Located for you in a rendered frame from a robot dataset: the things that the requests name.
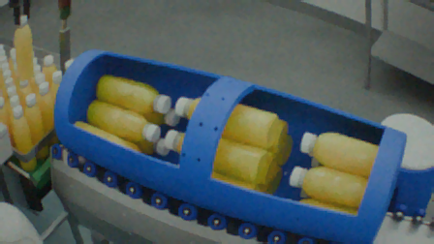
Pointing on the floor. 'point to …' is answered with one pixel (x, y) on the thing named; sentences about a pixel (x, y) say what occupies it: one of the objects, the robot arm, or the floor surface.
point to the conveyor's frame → (22, 194)
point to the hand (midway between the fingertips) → (21, 13)
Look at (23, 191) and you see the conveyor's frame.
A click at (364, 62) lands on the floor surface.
